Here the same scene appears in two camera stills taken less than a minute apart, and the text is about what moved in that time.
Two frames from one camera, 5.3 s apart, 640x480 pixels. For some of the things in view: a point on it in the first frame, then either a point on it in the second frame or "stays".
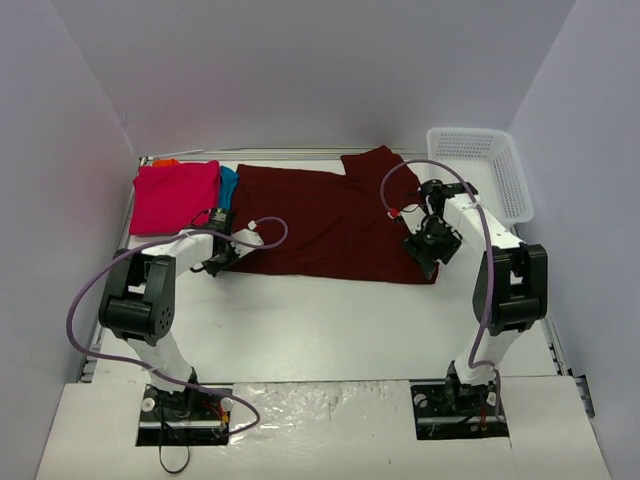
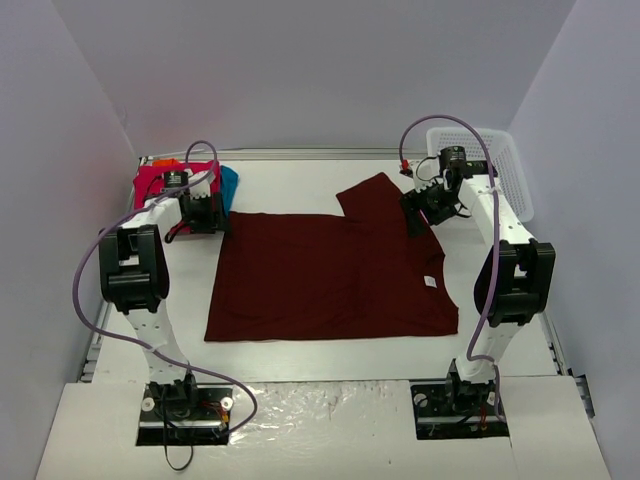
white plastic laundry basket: (489, 161) stays
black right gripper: (430, 251) to (417, 209)
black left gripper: (213, 266) to (206, 220)
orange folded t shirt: (165, 163) stays
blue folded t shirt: (228, 182) stays
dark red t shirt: (326, 223) to (293, 277)
